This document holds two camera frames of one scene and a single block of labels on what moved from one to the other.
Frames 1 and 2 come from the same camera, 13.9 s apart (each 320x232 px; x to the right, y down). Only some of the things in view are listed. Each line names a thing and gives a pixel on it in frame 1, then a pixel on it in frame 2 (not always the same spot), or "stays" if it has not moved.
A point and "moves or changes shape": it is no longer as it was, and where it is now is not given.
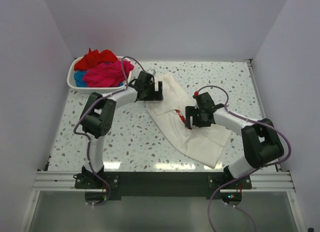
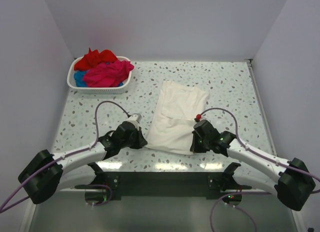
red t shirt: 93,57 stays
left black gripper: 156,96 -> 141,140
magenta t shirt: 112,74 stays
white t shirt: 202,144 moves or changes shape
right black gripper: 190,111 -> 194,147
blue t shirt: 78,75 stays
